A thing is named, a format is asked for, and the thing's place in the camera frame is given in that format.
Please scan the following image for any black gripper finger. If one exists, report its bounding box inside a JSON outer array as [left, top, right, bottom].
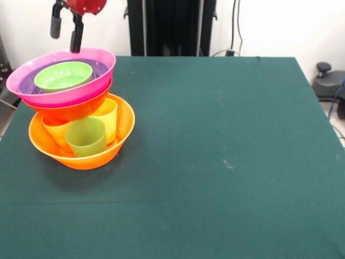
[[69, 12, 85, 53], [50, 0, 68, 40]]

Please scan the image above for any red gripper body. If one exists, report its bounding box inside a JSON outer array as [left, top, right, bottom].
[[66, 0, 108, 16]]

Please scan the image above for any wide purple bowl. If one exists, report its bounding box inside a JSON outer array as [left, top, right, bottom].
[[17, 58, 109, 95]]

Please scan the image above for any small green bowl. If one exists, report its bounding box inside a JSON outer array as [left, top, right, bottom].
[[33, 61, 93, 94]]

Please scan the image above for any large pink bowl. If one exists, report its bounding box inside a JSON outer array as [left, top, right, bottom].
[[5, 47, 117, 108]]

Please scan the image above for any wide red bowl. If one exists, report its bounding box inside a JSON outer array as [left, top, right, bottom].
[[21, 77, 113, 121]]

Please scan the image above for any yellow cup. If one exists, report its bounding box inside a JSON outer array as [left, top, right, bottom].
[[91, 98, 118, 145]]

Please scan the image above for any orange cup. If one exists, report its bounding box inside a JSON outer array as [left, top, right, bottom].
[[40, 115, 74, 153]]

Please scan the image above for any green cup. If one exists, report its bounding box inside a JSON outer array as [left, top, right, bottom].
[[65, 117, 107, 158]]

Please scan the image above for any large orange bowl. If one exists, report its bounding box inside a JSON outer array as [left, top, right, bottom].
[[28, 93, 136, 171]]

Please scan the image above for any black chair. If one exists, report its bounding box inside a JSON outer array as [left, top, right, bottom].
[[0, 35, 36, 108]]

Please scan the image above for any dark green table cloth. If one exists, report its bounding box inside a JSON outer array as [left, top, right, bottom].
[[0, 55, 345, 259]]

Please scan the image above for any black floor device with knob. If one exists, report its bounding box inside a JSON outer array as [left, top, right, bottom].
[[312, 62, 345, 102]]

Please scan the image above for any black hanging cable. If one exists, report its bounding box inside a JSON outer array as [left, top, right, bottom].
[[215, 0, 243, 57]]

